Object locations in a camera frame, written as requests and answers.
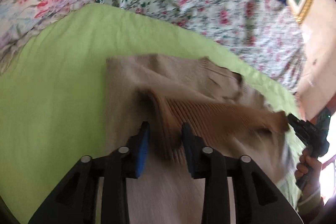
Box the beige knit sweater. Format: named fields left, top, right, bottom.
left=106, top=55, right=293, bottom=223

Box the light green bed sheet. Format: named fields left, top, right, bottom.
left=1, top=3, right=298, bottom=223

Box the person's right hand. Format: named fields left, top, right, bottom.
left=294, top=148, right=322, bottom=200

